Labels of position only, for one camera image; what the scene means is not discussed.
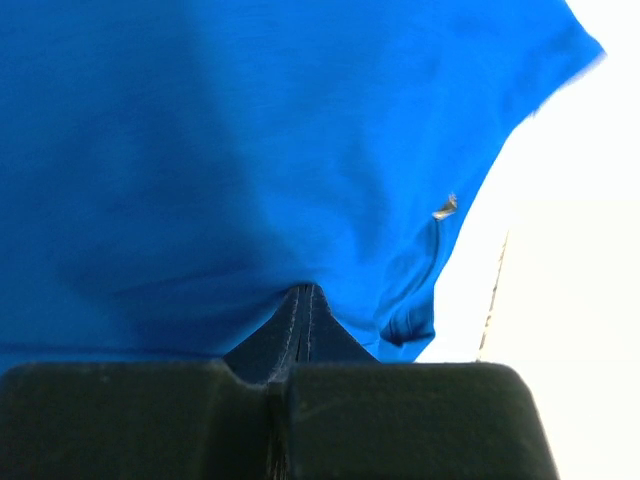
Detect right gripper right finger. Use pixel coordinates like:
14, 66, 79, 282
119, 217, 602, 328
284, 286, 558, 479

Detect blue printed t shirt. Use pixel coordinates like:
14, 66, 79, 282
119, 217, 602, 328
1, 1, 604, 370

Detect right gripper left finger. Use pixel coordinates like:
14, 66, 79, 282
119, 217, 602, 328
1, 288, 303, 479

